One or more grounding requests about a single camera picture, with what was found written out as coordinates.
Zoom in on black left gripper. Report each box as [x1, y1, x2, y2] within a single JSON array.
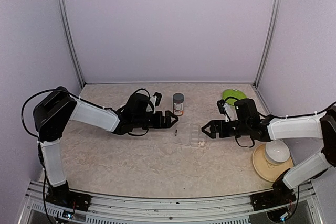
[[134, 110, 179, 129]]

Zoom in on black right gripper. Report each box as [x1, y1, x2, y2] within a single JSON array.
[[202, 119, 250, 138]]

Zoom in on clear plastic pill organizer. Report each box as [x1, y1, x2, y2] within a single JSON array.
[[173, 122, 206, 148]]

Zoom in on orange grey-capped pill bottle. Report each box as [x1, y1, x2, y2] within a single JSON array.
[[173, 93, 184, 116]]

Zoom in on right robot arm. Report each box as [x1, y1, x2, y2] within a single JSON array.
[[201, 98, 335, 205]]

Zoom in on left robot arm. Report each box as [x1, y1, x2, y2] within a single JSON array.
[[33, 86, 179, 206]]

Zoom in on white round tablets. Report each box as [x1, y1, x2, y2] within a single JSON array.
[[198, 141, 206, 146]]

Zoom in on green plate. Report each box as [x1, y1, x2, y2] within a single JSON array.
[[222, 89, 247, 106]]

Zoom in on white bowl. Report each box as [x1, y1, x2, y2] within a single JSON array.
[[265, 140, 290, 165]]

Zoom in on beige plate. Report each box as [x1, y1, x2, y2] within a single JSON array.
[[252, 144, 293, 183]]

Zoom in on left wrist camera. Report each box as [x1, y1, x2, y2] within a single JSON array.
[[146, 92, 162, 114]]

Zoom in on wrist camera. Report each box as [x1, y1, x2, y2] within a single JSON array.
[[146, 92, 162, 114], [217, 99, 235, 122]]

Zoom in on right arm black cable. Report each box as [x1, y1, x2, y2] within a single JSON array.
[[236, 136, 255, 148]]

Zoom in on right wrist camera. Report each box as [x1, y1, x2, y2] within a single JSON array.
[[217, 99, 235, 122]]

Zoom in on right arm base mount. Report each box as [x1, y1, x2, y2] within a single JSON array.
[[250, 181, 297, 211]]

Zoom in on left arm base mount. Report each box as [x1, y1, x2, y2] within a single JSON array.
[[46, 184, 91, 212]]

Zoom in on left aluminium frame post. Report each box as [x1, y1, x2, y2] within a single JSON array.
[[57, 0, 86, 89]]

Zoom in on aluminium frame post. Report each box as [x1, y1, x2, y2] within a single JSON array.
[[57, 0, 86, 89], [253, 0, 286, 87]]

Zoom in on front aluminium rail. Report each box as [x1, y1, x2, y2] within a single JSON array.
[[14, 181, 326, 223]]

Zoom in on right aluminium frame post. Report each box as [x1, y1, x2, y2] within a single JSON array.
[[253, 0, 286, 87]]

